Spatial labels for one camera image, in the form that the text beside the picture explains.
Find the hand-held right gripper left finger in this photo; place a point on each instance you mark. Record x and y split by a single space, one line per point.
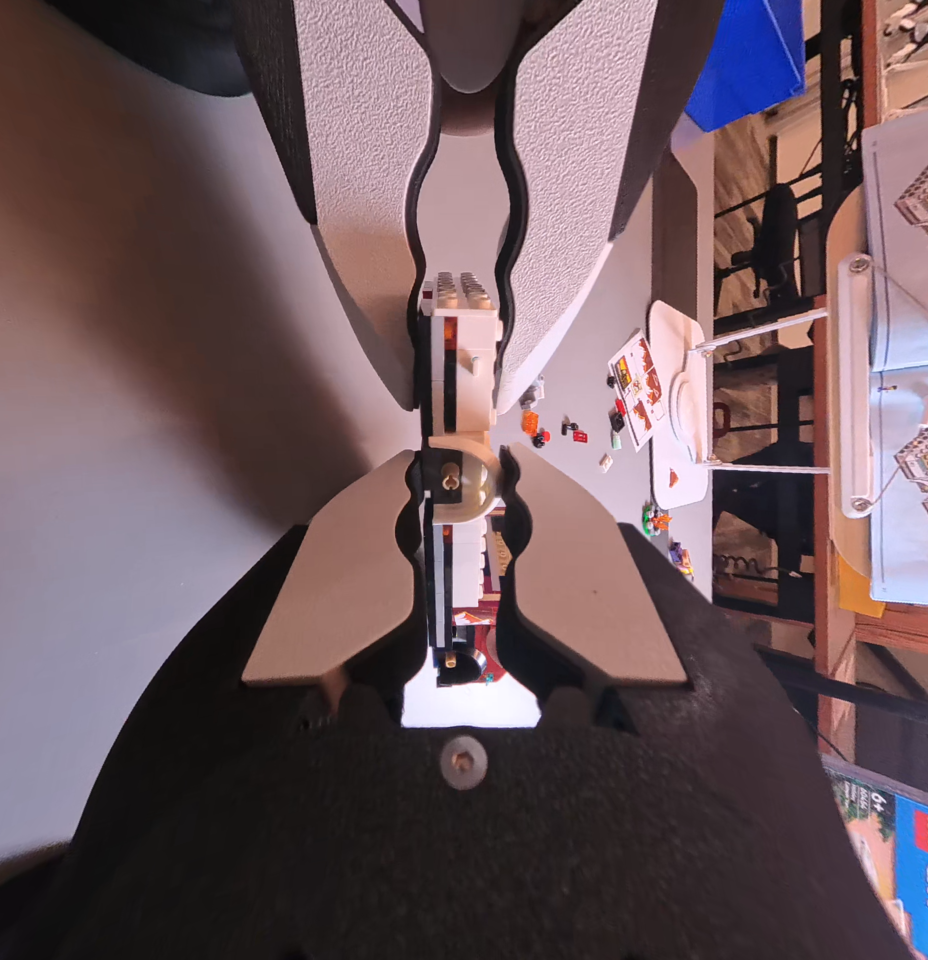
336 592

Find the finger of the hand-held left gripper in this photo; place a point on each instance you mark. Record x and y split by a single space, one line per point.
359 150
576 150

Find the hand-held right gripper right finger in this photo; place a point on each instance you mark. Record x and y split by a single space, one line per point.
591 600

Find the white wheel arch brick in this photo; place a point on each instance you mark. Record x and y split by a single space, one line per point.
479 502

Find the white booklet stand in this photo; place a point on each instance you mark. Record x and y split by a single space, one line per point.
678 337

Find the toy brick truck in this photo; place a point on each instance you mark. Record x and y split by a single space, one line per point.
471 360

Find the building instruction booklet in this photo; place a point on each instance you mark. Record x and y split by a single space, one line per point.
899 225

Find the toy minifigure with guitar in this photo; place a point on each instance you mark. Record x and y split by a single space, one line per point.
681 559

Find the small green campfire build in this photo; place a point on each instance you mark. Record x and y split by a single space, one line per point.
655 519

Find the orange transparent brick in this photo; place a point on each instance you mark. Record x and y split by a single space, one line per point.
531 421

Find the blue storage bin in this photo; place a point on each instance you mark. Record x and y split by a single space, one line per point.
749 52

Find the sticker sheet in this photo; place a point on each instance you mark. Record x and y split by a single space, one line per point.
640 390

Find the pile of small loose bricks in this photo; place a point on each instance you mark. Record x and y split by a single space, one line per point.
534 391

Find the black office chair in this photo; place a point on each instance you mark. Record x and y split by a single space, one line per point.
779 232

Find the blue toy set box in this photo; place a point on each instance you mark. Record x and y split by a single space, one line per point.
921 862

